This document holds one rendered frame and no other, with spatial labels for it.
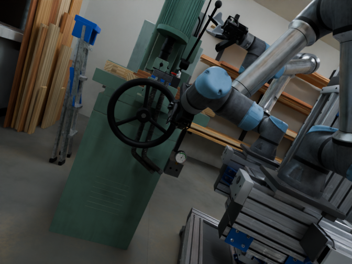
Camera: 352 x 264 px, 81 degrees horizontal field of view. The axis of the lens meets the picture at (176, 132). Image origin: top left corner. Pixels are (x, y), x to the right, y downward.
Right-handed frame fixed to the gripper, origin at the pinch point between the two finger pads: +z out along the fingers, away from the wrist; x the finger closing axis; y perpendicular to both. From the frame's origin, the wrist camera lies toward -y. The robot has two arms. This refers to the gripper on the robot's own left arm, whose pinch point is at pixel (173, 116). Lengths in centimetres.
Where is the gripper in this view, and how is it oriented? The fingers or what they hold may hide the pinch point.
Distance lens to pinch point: 80.4
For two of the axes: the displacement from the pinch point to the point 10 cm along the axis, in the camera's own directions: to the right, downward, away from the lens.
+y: -2.8, 9.0, -3.3
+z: -3.3, 2.3, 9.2
